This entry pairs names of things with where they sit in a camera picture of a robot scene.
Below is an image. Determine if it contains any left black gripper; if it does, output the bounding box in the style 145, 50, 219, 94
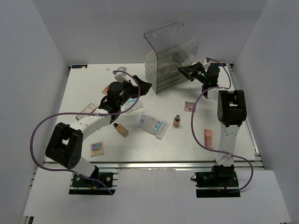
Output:
117, 76, 151, 108

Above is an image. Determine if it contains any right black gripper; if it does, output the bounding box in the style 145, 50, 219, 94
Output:
179, 62, 208, 85

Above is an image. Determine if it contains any white wipes pack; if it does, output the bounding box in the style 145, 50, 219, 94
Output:
139, 112, 169, 140
125, 99, 144, 113

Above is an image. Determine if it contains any clear acrylic drawer organizer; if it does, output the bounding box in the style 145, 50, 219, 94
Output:
143, 22, 199, 94

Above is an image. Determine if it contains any foundation bottle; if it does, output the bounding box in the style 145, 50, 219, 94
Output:
173, 114, 181, 127
114, 123, 129, 137

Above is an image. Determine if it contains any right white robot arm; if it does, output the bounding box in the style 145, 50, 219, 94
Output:
178, 63, 247, 186

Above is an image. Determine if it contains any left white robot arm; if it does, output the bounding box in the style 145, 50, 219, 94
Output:
45, 75, 152, 186

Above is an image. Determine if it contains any right blue table label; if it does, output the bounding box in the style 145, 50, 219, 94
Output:
210, 63, 227, 67

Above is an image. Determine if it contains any blue table label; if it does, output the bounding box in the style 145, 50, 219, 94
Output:
210, 63, 227, 67
71, 64, 87, 69

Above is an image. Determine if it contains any square blush compact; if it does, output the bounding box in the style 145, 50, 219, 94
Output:
102, 85, 109, 95

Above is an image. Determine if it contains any long pink blush palette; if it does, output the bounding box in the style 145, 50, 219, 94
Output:
204, 129, 214, 149

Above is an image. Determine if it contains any left blue table label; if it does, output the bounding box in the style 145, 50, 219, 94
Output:
71, 64, 87, 69

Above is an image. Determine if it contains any colourful eyeshadow palette left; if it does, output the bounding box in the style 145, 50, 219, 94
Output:
90, 142, 104, 157

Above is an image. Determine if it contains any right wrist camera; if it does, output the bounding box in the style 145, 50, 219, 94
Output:
203, 57, 211, 66

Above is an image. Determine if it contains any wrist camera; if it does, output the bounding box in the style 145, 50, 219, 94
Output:
203, 57, 211, 66
114, 66, 128, 83

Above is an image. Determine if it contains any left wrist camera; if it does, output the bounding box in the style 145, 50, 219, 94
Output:
114, 66, 128, 83

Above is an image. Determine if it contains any aluminium table rail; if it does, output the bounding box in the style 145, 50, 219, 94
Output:
43, 161, 264, 170

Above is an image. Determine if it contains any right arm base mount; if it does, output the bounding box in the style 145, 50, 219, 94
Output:
190, 172, 241, 198

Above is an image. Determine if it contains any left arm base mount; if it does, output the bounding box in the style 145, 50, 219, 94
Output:
69, 172, 119, 196

